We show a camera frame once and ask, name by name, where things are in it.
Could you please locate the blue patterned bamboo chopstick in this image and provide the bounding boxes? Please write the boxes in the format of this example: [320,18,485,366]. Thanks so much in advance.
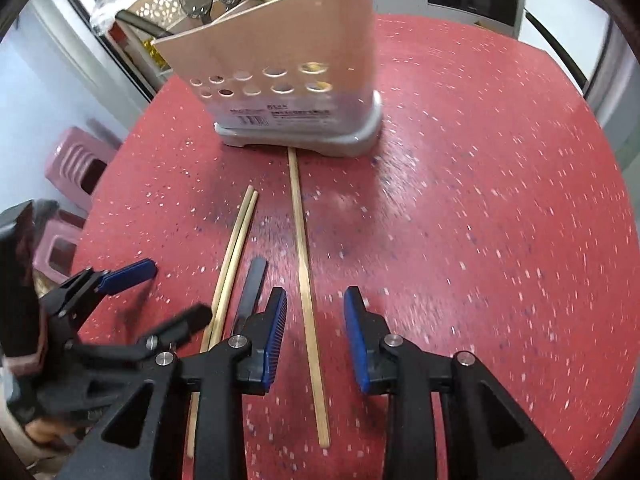
[185,188,260,460]

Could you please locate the bamboo chopstick pair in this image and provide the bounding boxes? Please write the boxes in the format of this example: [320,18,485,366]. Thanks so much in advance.
[200,185,254,352]

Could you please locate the left hand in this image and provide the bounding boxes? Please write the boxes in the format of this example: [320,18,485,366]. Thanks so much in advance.
[24,417,84,446]

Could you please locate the pink plastic stool lower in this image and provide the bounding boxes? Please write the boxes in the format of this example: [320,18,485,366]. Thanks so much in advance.
[34,210,86,284]

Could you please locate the pink plastic stool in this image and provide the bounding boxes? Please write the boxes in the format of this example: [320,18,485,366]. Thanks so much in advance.
[44,127,117,211]
[34,210,86,284]

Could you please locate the pink plastic stool upper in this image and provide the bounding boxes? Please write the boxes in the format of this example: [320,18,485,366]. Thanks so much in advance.
[44,127,117,211]

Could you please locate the beige plastic utensil holder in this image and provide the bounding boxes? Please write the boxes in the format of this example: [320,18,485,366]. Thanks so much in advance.
[155,0,382,157]

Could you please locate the beige perforated storage rack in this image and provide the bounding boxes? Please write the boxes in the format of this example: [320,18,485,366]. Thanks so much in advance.
[89,0,241,91]

